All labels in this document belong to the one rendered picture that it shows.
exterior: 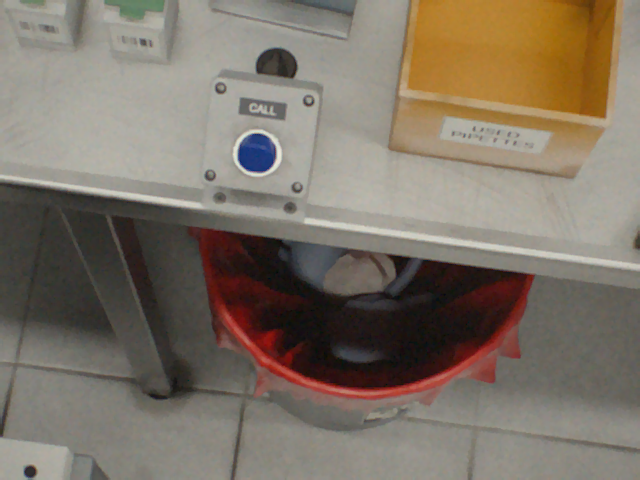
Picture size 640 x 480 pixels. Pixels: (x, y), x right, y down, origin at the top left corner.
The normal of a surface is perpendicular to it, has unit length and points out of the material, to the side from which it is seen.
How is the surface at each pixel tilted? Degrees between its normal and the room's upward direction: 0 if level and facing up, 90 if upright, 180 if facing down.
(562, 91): 0
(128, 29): 90
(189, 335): 0
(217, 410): 0
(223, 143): 30
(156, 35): 90
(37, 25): 90
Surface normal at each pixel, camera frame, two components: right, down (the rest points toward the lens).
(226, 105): -0.03, 0.22
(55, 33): -0.13, 0.94
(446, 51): 0.04, -0.30
